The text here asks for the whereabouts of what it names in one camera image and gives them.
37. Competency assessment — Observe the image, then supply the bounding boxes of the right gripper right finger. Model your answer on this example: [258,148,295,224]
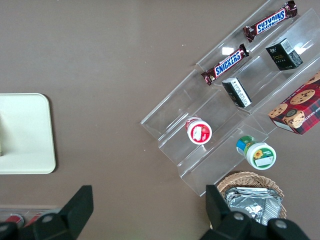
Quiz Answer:
[199,184,312,240]

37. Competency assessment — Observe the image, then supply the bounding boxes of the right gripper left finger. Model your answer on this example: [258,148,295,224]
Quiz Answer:
[0,184,95,240]

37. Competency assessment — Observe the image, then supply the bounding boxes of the light wicker basket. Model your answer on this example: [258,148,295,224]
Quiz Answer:
[216,171,288,230]

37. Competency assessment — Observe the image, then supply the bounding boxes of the cream plastic tray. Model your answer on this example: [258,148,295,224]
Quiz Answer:
[0,93,57,175]

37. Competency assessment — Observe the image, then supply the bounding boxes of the red cola bottle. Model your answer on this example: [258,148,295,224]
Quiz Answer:
[4,214,25,226]
[24,211,46,227]

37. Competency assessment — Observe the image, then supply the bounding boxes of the silver foil wrapped package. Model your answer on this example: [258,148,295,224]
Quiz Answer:
[223,186,281,227]

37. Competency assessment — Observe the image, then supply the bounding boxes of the clear acrylic bottle rack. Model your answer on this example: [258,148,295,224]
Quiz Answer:
[0,204,62,227]

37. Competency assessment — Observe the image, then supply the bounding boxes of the green lid white jar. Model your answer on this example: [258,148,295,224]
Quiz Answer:
[236,135,277,171]

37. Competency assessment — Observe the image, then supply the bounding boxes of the red lid white jar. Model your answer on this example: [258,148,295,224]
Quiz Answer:
[185,116,213,145]

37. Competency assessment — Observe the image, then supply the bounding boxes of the clear acrylic stepped stand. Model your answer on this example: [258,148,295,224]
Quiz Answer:
[140,0,320,198]

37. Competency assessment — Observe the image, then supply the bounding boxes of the small black box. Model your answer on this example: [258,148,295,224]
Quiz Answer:
[265,38,304,72]
[221,77,253,109]

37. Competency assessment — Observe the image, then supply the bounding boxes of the red plaid cookie box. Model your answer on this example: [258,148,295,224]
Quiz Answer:
[267,70,320,136]

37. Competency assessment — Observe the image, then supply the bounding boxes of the Snickers chocolate bar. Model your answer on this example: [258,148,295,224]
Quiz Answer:
[242,0,299,43]
[201,43,250,87]

